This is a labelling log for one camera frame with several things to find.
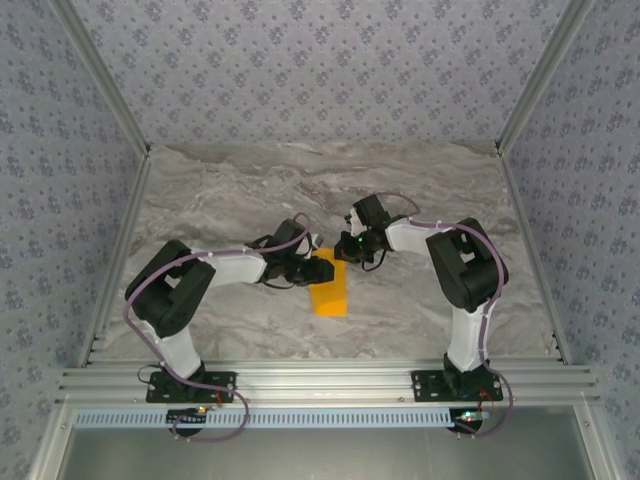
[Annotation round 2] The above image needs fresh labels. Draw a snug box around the long aluminium mounting beam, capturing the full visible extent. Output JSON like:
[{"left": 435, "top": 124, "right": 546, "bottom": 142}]
[{"left": 55, "top": 363, "right": 601, "bottom": 405}]

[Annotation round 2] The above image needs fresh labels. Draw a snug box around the left aluminium panel bar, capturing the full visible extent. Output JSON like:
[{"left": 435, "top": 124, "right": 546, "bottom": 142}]
[{"left": 27, "top": 403, "right": 77, "bottom": 480}]

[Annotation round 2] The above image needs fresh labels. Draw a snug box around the orange paper sheet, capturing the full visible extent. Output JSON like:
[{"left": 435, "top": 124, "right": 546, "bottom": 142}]
[{"left": 307, "top": 247, "right": 350, "bottom": 318}]

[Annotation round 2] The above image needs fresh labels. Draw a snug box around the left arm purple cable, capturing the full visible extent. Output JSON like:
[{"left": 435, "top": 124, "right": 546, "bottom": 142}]
[{"left": 122, "top": 212, "right": 251, "bottom": 444}]

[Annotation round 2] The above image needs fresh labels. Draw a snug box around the right gripper thin black wire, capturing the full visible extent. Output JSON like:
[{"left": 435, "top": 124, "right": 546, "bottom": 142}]
[{"left": 360, "top": 247, "right": 389, "bottom": 273}]

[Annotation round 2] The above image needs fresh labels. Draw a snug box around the right aluminium table rail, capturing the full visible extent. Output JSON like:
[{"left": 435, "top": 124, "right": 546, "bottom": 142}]
[{"left": 497, "top": 149, "right": 574, "bottom": 365}]

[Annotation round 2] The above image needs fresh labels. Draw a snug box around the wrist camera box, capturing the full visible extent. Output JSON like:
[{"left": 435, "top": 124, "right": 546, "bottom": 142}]
[
  {"left": 343, "top": 194, "right": 392, "bottom": 237},
  {"left": 269, "top": 218, "right": 327, "bottom": 260}
]

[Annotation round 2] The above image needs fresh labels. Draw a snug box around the right aluminium panel bar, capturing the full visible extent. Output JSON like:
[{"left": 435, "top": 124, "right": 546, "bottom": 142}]
[{"left": 573, "top": 403, "right": 622, "bottom": 480}]

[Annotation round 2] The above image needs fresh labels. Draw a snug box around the right aluminium frame post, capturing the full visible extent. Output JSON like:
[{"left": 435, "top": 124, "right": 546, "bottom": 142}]
[{"left": 493, "top": 0, "right": 600, "bottom": 157}]

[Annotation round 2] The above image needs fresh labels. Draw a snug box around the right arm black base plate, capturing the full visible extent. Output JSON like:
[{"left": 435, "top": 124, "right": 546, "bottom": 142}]
[{"left": 409, "top": 368, "right": 504, "bottom": 404}]

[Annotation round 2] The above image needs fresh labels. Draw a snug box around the aluminium frame post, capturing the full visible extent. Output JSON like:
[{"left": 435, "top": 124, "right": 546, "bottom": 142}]
[
  {"left": 48, "top": 0, "right": 153, "bottom": 157},
  {"left": 493, "top": 0, "right": 600, "bottom": 157}
]

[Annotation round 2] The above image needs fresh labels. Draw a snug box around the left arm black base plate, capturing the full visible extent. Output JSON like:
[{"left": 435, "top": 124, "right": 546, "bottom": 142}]
[{"left": 145, "top": 370, "right": 237, "bottom": 404}]

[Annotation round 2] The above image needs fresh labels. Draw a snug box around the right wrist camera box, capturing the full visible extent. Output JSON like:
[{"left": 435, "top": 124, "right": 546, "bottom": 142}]
[{"left": 343, "top": 194, "right": 392, "bottom": 237}]

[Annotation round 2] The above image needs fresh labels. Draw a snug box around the aluminium panel bar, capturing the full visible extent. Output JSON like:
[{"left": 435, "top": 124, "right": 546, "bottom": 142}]
[
  {"left": 573, "top": 403, "right": 622, "bottom": 480},
  {"left": 27, "top": 403, "right": 77, "bottom": 480}
]

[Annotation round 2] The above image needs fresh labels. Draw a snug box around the aluminium table rail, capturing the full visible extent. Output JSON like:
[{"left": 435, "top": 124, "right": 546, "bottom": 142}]
[
  {"left": 77, "top": 149, "right": 154, "bottom": 369},
  {"left": 497, "top": 149, "right": 574, "bottom": 365}
]

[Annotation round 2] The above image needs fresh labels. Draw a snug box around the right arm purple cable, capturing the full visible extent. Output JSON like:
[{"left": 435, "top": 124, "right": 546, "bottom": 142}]
[{"left": 373, "top": 191, "right": 515, "bottom": 441}]

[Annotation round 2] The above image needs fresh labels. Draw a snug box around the left aluminium table rail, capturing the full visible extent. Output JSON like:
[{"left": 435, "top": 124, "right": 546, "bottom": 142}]
[{"left": 77, "top": 149, "right": 154, "bottom": 369}]

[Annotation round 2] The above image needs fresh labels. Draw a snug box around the left aluminium frame post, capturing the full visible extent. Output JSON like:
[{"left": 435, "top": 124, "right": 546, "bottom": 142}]
[{"left": 48, "top": 0, "right": 153, "bottom": 157}]

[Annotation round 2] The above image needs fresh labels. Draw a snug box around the grey metal panel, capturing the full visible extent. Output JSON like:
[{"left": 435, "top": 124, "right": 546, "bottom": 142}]
[{"left": 59, "top": 427, "right": 596, "bottom": 480}]

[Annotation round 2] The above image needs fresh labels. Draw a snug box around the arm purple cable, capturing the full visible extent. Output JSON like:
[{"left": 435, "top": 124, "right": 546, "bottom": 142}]
[
  {"left": 373, "top": 191, "right": 515, "bottom": 441},
  {"left": 122, "top": 212, "right": 251, "bottom": 444}
]

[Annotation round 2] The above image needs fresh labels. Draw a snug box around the pale slotted cable duct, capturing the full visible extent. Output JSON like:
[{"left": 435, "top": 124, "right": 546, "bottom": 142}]
[{"left": 73, "top": 408, "right": 464, "bottom": 429}]

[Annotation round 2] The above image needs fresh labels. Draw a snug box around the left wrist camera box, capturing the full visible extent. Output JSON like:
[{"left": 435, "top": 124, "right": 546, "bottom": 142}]
[{"left": 269, "top": 218, "right": 327, "bottom": 260}]

